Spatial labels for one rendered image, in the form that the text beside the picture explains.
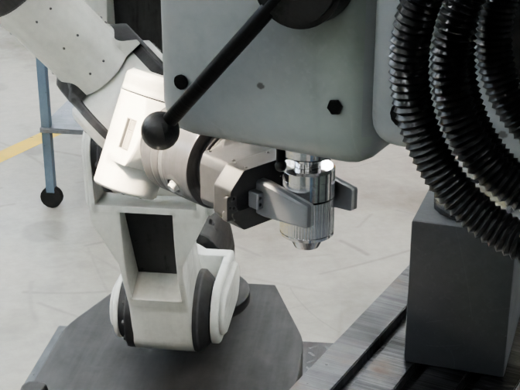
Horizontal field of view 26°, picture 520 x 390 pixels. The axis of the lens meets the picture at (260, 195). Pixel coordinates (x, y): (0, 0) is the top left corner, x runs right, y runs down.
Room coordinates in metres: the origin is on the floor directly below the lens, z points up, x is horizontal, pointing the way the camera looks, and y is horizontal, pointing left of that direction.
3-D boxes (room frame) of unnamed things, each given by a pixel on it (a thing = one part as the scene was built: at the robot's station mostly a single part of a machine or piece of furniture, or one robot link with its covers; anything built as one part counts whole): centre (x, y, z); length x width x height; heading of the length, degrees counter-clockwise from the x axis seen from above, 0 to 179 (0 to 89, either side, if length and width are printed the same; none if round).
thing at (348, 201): (0.91, -0.06, 1.24); 0.06 x 0.02 x 0.03; 43
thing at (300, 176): (0.89, -0.04, 1.26); 0.05 x 0.05 x 0.01
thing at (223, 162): (0.96, 0.02, 1.24); 0.13 x 0.12 x 0.10; 133
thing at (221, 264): (1.78, 0.15, 0.68); 0.21 x 0.20 x 0.13; 173
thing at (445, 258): (1.26, -0.26, 1.00); 0.22 x 0.12 x 0.20; 161
